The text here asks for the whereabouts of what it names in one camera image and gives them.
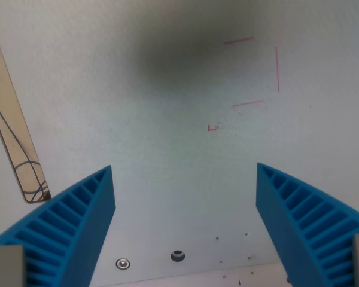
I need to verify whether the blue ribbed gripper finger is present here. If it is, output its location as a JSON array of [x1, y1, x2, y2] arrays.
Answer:
[[0, 164, 117, 287], [255, 162, 359, 287]]

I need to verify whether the silver round-head screw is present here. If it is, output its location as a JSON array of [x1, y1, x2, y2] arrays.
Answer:
[[115, 258, 131, 271]]

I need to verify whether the thin blue cable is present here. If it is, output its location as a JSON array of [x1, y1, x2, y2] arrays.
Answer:
[[0, 88, 48, 201]]

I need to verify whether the thin dark cable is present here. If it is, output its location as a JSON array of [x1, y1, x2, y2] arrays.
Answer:
[[0, 98, 39, 200]]

